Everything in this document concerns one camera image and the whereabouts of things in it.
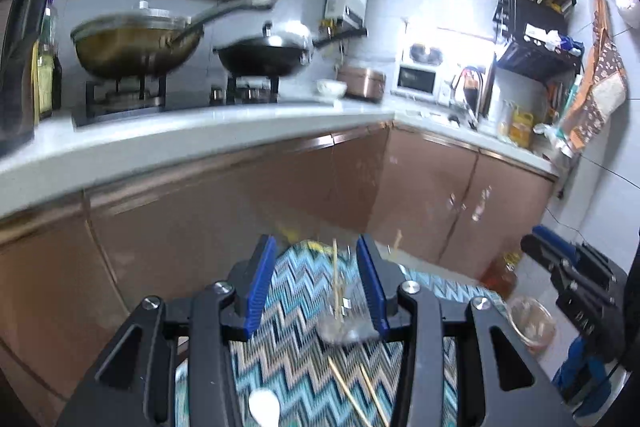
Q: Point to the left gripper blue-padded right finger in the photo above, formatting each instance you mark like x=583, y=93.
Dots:
x=499, y=381

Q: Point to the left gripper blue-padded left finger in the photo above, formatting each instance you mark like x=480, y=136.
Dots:
x=133, y=380

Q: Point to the kitchen faucet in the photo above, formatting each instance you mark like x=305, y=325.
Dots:
x=466, y=90

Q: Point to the blue gloved right hand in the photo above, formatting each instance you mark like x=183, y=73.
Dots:
x=584, y=379

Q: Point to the trash bin with bag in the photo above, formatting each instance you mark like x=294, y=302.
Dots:
x=533, y=323

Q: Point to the oil bottle on floor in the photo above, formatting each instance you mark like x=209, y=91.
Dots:
x=501, y=275

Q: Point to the zigzag knitted table cloth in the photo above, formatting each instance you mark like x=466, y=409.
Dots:
x=287, y=356

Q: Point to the white ceramic spoon middle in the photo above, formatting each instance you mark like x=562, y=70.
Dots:
x=264, y=407

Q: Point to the yellow oil bottle on counter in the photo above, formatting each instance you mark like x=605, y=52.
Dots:
x=521, y=128

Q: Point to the brown patterned apron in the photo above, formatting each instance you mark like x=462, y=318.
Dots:
x=603, y=89

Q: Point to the white microwave oven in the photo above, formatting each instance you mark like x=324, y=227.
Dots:
x=418, y=81

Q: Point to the brown rice cooker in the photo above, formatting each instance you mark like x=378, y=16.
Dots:
x=365, y=84

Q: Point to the white bowl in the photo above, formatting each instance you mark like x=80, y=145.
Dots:
x=328, y=88

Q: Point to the gas stove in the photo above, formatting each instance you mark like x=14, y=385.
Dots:
x=113, y=100

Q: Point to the black wok with lid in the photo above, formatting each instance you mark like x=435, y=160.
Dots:
x=277, y=53

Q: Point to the oil bottle beside kettle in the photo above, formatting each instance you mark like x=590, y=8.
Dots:
x=49, y=69

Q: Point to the brass wok with glass lid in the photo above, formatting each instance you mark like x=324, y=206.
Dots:
x=147, y=42

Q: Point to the wire utensil holder with plastic cup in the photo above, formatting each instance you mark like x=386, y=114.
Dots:
x=346, y=320

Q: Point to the black wall dish rack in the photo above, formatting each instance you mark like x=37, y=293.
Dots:
x=532, y=38

